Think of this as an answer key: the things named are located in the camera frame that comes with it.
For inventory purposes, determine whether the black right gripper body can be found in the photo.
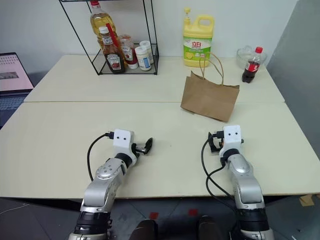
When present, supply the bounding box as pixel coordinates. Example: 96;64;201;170
210;130;226;154

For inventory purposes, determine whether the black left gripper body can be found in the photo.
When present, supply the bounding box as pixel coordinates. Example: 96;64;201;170
131;142;148;157

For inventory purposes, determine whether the brown paper bag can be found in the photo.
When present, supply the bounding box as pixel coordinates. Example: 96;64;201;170
180;51;241;123

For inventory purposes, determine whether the dark rounded shape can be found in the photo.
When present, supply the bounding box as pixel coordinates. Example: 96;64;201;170
130;218;159;240
198;215;222;240

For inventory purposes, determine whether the cola bottle red cap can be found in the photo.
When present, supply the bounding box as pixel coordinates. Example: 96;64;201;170
241;46;265;84

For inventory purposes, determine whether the white jar blue label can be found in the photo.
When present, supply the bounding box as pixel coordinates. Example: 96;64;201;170
134;46;153;72
139;40;155;65

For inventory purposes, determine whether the clear glass bowl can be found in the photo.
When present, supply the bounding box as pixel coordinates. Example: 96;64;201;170
236;44;269;69

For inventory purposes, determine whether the yellow detergent bottle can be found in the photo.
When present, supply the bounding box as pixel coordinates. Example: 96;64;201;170
182;6;216;68

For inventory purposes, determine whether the glass ketchup bottle white cap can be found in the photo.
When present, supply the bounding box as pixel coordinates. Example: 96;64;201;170
97;26;127;75

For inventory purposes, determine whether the red squeeze ketchup bottle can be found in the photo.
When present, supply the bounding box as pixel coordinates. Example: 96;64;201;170
119;34;139;70

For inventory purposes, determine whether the cardboard scrap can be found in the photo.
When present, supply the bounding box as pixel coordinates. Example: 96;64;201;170
298;193;320;207

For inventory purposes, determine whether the cooking oil bottle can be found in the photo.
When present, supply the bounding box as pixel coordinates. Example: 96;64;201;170
89;0;119;51

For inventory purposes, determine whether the open laptop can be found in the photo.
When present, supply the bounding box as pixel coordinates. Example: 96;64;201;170
0;52;35;126

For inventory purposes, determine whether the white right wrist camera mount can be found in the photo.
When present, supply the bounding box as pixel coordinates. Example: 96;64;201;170
219;124;245;157

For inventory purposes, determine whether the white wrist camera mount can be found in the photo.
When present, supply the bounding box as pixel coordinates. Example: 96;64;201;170
112;129;137;161
219;124;245;157

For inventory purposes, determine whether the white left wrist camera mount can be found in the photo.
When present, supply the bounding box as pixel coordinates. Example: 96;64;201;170
112;129;137;161

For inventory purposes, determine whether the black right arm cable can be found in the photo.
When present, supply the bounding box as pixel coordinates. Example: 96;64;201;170
200;139;241;226

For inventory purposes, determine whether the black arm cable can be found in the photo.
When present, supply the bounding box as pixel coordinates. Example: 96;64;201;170
86;131;115;182
200;139;241;226

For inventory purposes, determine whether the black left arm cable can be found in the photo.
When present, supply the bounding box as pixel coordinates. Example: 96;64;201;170
86;131;115;182

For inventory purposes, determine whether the black wire rack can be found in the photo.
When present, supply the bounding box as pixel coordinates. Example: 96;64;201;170
59;0;161;77

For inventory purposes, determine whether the thin white floor cable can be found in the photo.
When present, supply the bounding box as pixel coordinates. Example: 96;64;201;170
0;201;30;216

